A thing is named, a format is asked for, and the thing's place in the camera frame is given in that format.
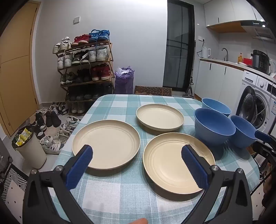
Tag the metal faucet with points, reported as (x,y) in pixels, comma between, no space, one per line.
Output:
(226,56)

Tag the white wall switch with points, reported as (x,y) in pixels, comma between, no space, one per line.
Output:
(76,20)

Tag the group of sneakers on floor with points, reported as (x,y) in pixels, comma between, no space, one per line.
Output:
(51,144)

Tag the person's left hand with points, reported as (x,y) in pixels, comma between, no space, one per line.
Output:
(139,221)

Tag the white kitchen base cabinets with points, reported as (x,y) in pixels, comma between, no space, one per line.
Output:
(211,77)

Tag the white wall cabinets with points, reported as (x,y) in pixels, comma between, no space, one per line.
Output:
(220,10)

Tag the cream plate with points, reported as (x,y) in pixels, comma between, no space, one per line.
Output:
(168,159)
(159,116)
(105,140)

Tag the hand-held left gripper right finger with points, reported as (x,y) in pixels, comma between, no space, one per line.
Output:
(195,168)

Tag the black pressure cooker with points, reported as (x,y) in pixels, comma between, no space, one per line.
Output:
(259,61)

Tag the purple plastic bag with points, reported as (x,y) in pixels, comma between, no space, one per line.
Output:
(124,84)

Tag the white washing machine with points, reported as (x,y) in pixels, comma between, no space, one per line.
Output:
(258,81)

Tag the range hood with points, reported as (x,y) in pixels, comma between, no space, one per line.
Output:
(258,30)

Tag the blue bowl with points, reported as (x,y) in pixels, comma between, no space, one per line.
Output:
(243,137)
(209,135)
(215,105)

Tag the black and white rug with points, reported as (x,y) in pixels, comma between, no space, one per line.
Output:
(13,187)

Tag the grey floor mop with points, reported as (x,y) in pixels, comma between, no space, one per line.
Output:
(189,90)

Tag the patterned flat cardboard box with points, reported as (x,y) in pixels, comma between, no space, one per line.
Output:
(151,90)

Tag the red box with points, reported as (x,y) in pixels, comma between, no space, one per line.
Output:
(248,61)

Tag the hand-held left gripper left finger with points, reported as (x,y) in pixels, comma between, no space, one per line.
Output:
(80,165)

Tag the teal checked tablecloth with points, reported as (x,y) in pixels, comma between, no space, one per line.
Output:
(120,193)

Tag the wooden shoe rack with shoes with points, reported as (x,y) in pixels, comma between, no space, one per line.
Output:
(99,72)

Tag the white electric kettle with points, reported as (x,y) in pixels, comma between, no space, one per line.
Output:
(206,52)

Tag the black wheeled case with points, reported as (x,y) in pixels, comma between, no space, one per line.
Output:
(4,157)

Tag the yellow bottle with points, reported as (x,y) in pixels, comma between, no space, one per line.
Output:
(240,58)

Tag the black glass door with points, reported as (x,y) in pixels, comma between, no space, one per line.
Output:
(176,43)

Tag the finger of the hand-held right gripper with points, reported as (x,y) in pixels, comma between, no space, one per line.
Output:
(265,153)
(262,136)

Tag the cream trash bin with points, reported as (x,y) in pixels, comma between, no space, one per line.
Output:
(32,153)

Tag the yellow wooden door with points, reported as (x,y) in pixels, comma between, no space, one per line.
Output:
(17,75)

